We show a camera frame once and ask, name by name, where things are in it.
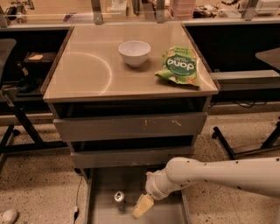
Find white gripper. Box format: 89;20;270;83
132;169;175;218

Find redbull can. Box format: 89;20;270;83
114;191;126;210

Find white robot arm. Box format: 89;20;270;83
132;157;280;218

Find bottom open grey drawer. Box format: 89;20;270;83
84;165;191;224

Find middle grey drawer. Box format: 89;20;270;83
71;146;194;169

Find top grey drawer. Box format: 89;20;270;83
53;112;207;142

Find grey drawer cabinet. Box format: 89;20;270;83
40;22;221;182

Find black wheeled stand leg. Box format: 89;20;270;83
212;127;237;160

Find white shoe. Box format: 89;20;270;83
0;209;18;224

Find green dang snack bag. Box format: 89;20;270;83
155;45;200;88

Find white bowl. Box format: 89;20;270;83
118;40;151;67

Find black box with label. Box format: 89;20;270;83
24;52;56;63

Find pink storage box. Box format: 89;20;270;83
169;0;195;20

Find black chair left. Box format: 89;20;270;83
0;38;17;84

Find black cable on floor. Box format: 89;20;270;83
73;174;84;224

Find black desk frame left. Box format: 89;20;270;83
0;87;69;173

